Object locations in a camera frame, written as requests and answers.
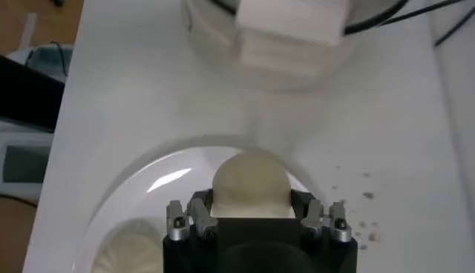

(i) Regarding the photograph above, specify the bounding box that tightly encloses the white steamed baozi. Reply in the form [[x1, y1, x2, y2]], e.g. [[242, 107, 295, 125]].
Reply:
[[91, 231, 164, 273], [210, 151, 294, 220]]

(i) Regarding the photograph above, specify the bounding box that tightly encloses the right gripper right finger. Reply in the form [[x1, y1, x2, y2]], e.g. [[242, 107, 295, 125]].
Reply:
[[291, 188, 353, 244]]

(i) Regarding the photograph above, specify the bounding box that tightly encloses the white and black robot base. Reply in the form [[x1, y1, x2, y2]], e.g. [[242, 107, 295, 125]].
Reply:
[[0, 44, 73, 205]]

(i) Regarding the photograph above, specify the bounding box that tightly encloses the black cooker power cable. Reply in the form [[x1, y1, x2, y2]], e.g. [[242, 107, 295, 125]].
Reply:
[[211, 0, 409, 36]]

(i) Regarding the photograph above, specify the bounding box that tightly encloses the white electric cooker base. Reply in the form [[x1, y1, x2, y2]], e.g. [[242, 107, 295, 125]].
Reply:
[[181, 0, 357, 92]]

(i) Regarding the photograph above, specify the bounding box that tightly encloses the white round plate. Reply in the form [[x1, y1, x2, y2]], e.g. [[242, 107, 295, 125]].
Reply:
[[72, 135, 330, 273]]

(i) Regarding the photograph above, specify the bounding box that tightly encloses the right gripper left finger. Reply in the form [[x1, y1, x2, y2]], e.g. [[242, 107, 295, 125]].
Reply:
[[166, 188, 220, 242]]

